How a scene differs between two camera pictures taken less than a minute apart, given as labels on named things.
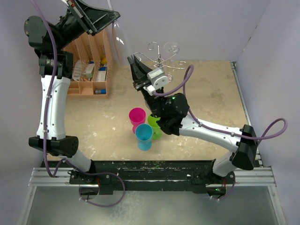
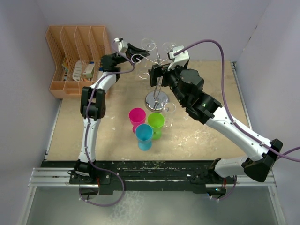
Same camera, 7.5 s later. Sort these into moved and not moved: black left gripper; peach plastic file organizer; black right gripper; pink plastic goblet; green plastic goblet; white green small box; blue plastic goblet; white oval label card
Moved: black left gripper; black right gripper
Not moved: white oval label card; green plastic goblet; pink plastic goblet; white green small box; peach plastic file organizer; blue plastic goblet
